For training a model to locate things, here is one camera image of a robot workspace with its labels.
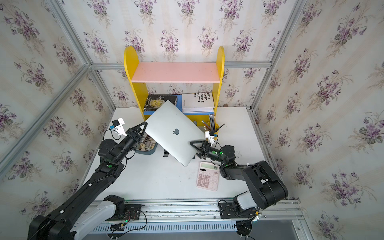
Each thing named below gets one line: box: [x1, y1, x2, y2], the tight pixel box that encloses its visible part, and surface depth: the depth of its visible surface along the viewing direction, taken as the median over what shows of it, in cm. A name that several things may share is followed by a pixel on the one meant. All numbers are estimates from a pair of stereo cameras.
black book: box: [144, 94, 177, 112], surface depth 106 cm
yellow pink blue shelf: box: [124, 46, 225, 125], surface depth 88 cm
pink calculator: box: [196, 161, 220, 191], surface depth 85 cm
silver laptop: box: [140, 100, 206, 167], surface depth 79 cm
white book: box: [182, 92, 215, 113], surface depth 101 cm
